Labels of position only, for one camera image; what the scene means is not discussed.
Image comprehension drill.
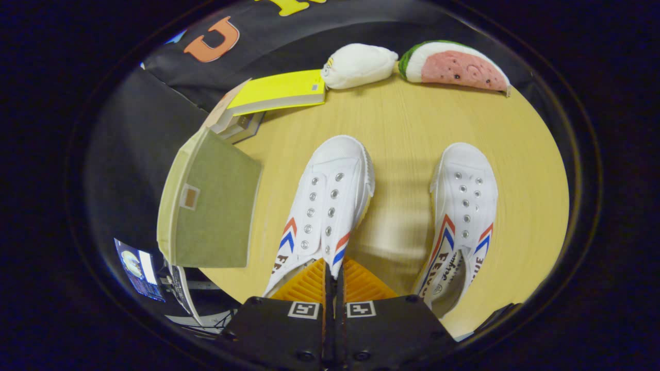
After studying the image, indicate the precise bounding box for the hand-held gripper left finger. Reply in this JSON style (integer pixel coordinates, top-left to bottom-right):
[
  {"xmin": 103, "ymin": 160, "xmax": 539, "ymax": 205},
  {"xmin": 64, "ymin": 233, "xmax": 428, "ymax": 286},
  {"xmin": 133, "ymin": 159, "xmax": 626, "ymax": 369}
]
[{"xmin": 219, "ymin": 258, "xmax": 331, "ymax": 367}]

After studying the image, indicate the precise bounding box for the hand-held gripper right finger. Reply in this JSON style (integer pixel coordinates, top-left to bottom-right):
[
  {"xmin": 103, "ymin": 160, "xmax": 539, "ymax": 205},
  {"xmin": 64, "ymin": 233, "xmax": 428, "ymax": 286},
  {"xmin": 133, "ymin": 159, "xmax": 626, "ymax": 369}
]
[{"xmin": 334, "ymin": 258, "xmax": 457, "ymax": 367}]

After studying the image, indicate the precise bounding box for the grey-green fabric storage box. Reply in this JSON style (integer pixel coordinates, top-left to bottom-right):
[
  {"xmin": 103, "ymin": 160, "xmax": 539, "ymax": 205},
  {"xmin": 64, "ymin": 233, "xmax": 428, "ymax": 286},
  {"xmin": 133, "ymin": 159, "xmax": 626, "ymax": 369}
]
[{"xmin": 157, "ymin": 127, "xmax": 262, "ymax": 268}]

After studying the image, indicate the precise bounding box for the white canvas shoe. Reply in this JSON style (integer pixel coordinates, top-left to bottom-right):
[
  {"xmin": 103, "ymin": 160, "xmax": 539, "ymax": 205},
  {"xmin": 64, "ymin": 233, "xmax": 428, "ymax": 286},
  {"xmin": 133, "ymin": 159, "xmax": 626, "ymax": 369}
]
[
  {"xmin": 262, "ymin": 135, "xmax": 375, "ymax": 298},
  {"xmin": 412, "ymin": 143, "xmax": 499, "ymax": 318}
]

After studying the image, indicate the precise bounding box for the small black box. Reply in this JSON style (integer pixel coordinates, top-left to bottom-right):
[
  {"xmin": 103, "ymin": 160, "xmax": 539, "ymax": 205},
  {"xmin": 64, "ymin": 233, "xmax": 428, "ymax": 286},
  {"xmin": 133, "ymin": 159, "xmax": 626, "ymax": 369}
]
[{"xmin": 474, "ymin": 302, "xmax": 516, "ymax": 333}]

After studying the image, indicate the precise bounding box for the white-rimmed dark object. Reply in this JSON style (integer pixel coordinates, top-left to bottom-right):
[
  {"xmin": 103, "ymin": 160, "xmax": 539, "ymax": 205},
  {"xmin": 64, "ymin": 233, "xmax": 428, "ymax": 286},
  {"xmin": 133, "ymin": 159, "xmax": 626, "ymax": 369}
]
[{"xmin": 166, "ymin": 263, "xmax": 204, "ymax": 326}]

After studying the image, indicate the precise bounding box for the dark blue book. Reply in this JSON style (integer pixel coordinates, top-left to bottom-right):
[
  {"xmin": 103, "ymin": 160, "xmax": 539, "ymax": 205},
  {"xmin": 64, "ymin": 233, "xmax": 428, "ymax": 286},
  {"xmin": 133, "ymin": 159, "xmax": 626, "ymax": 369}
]
[{"xmin": 232, "ymin": 111, "xmax": 267, "ymax": 145}]

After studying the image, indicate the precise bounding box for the grey book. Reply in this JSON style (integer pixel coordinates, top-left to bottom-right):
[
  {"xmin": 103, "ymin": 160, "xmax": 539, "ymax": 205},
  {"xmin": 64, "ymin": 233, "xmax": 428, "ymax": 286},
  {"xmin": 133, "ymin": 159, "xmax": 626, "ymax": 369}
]
[{"xmin": 219, "ymin": 112, "xmax": 258, "ymax": 140}]

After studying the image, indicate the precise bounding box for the yellow book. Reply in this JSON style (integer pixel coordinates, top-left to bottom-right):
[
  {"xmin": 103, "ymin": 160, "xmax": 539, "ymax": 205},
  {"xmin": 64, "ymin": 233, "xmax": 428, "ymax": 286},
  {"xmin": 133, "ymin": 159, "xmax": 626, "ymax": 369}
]
[{"xmin": 227, "ymin": 69, "xmax": 327, "ymax": 117}]

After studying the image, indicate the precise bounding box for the white plush toy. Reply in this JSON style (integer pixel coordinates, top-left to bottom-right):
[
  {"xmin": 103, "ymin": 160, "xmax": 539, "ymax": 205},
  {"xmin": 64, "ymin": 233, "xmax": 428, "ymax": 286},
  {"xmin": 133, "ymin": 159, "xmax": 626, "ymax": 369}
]
[{"xmin": 321, "ymin": 43, "xmax": 399, "ymax": 90}]

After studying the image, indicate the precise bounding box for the watermelon slice plush toy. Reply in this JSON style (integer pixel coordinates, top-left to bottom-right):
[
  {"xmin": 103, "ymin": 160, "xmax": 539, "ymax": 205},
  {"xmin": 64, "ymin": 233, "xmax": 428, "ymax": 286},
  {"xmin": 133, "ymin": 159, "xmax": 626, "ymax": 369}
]
[{"xmin": 398, "ymin": 40, "xmax": 512, "ymax": 97}]

